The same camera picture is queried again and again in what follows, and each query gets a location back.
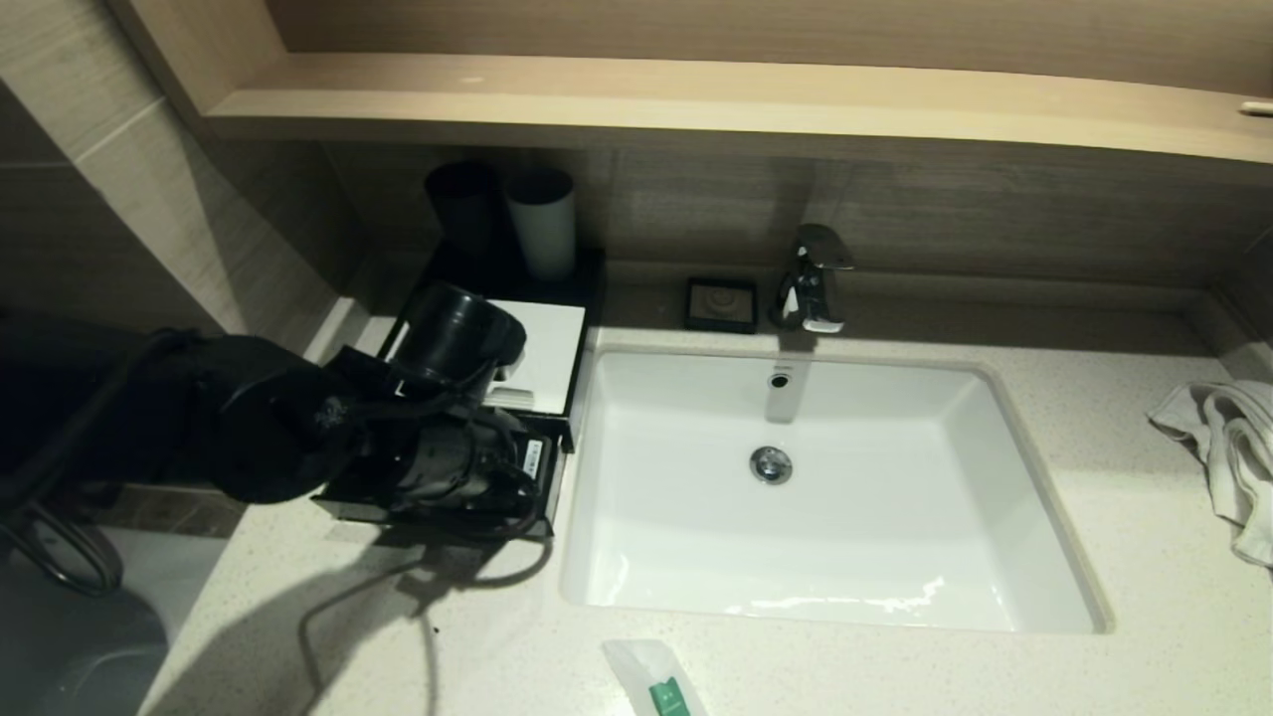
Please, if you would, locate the light wooden shelf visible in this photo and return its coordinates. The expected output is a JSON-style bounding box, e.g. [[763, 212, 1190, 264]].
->
[[199, 52, 1273, 168]]

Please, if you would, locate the dark shower hose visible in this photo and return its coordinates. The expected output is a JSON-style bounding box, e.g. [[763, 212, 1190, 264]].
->
[[0, 497, 127, 600]]

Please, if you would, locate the black square soap dish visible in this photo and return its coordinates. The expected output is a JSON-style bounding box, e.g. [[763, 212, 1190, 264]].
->
[[683, 277, 760, 335]]

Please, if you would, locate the grey cup with dark rim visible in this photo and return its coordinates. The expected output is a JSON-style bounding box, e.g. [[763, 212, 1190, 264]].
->
[[505, 169, 578, 282]]

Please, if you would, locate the white packet with green label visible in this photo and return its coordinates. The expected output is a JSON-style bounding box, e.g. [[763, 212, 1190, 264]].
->
[[603, 638, 709, 716]]

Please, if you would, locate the white ceramic sink basin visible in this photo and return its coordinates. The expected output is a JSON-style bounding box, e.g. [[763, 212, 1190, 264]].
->
[[560, 343, 1113, 635]]

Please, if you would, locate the white crumpled towel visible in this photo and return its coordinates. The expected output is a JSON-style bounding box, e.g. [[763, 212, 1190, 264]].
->
[[1146, 380, 1273, 570]]

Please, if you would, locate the black tapered cup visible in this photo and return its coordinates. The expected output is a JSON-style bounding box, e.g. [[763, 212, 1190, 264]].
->
[[425, 161, 504, 266]]

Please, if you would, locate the white card sheet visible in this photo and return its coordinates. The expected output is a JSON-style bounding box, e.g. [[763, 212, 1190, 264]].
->
[[383, 298, 588, 415]]

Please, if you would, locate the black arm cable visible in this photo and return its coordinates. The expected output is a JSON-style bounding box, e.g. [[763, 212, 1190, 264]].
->
[[378, 428, 558, 545]]

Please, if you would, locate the chrome faucet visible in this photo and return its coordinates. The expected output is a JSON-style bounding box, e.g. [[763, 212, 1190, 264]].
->
[[771, 225, 856, 335]]

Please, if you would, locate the black amenity box with drawer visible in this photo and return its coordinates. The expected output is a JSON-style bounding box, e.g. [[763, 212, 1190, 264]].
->
[[311, 242, 608, 543]]

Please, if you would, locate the round grey soap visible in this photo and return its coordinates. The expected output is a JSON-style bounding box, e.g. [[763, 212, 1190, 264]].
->
[[696, 285, 747, 321]]

